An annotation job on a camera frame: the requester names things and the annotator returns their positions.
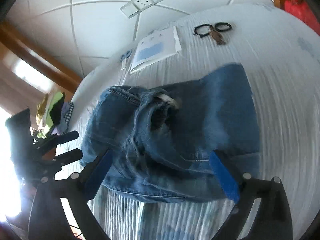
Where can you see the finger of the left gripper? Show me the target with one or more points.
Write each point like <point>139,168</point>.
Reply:
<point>57,162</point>
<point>54,140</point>

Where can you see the blue handled scissors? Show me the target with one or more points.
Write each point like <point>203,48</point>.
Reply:
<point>124,59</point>

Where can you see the pile of colourful clothes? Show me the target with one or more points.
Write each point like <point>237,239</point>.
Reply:
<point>53,115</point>

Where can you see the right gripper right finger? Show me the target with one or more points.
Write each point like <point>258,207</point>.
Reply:
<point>273,219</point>

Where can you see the striped white bed sheet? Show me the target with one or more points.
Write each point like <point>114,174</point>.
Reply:
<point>280,55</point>

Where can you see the white paper booklet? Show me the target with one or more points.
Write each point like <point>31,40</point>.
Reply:
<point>155,47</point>

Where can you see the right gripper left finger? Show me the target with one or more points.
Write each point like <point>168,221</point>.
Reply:
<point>47,217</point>

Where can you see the wooden headboard frame left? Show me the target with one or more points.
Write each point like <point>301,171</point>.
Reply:
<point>38,58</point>

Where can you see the blue denim jeans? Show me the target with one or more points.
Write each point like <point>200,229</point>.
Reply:
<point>161,138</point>

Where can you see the red plastic bag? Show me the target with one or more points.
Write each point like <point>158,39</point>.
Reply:
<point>301,10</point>

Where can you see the white wall socket panel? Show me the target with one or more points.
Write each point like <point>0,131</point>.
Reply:
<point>134,7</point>

